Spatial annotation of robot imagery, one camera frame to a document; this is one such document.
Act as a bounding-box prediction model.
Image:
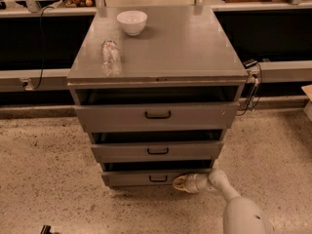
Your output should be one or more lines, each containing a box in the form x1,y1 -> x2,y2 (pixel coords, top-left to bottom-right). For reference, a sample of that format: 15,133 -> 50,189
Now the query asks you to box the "black power cable left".
32,5 -> 56,91

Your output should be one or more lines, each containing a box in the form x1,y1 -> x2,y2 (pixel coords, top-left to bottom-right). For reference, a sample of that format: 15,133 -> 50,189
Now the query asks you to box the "white ceramic bowl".
116,11 -> 147,36

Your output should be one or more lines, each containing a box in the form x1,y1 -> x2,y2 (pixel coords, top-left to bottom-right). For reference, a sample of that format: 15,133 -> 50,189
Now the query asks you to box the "grey top drawer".
75,86 -> 239,133

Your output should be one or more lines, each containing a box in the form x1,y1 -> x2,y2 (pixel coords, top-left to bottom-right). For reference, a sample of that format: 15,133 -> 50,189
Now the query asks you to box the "wooden board at edge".
301,85 -> 312,121

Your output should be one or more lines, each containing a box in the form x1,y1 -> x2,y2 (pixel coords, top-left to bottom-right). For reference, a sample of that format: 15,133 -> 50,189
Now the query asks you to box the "black cable right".
236,61 -> 263,117

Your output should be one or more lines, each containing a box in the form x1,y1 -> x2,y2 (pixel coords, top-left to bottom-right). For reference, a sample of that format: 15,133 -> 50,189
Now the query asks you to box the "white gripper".
173,174 -> 211,194

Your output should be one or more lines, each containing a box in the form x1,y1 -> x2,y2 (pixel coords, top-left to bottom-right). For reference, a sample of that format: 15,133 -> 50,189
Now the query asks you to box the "black power adapter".
243,58 -> 257,68

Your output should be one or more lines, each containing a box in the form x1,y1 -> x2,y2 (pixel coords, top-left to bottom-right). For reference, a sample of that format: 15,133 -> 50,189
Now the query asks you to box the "small black floor object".
40,225 -> 52,234

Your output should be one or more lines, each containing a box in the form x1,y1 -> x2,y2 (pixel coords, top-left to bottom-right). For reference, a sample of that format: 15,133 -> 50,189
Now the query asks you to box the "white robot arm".
173,169 -> 275,234

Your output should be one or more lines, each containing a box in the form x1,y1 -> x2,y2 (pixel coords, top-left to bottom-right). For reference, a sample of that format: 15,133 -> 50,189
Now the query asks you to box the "grey metal drawer cabinet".
66,5 -> 249,177

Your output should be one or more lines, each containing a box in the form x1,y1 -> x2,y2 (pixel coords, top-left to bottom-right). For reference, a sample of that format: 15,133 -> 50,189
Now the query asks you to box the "grey middle drawer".
92,130 -> 223,163

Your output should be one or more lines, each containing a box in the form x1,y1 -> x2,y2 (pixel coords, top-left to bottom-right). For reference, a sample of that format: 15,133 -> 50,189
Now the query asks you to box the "clear plastic water bottle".
100,40 -> 122,77

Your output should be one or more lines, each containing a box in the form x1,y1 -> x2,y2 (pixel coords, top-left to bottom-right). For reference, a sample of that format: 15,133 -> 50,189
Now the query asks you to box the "grey drawer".
101,159 -> 215,188
75,86 -> 239,133
92,130 -> 223,163

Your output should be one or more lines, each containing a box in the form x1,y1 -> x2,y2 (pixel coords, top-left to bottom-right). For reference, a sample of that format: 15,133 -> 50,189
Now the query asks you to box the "grey bottom drawer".
101,159 -> 215,188

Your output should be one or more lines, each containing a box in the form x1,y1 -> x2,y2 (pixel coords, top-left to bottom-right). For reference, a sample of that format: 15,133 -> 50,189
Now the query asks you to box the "grey metal rail frame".
0,0 -> 312,92

